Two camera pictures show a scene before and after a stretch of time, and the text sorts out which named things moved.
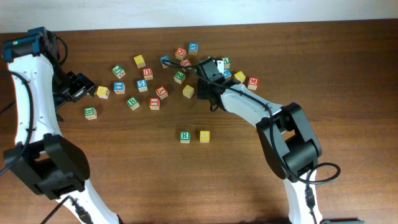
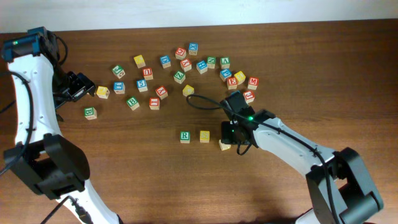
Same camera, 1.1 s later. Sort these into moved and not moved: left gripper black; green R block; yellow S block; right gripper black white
Moved: right gripper black white
Not moved: left gripper black; green R block; yellow S block
